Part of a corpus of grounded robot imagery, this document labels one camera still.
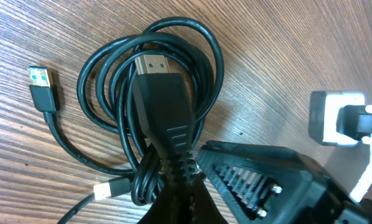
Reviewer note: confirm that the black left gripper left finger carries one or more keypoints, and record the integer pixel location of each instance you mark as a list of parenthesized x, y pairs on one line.
[(164, 210)]

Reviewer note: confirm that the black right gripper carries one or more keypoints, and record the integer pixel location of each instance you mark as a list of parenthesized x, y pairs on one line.
[(269, 184)]

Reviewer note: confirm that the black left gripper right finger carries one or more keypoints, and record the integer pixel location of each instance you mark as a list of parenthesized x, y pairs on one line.
[(201, 205)]

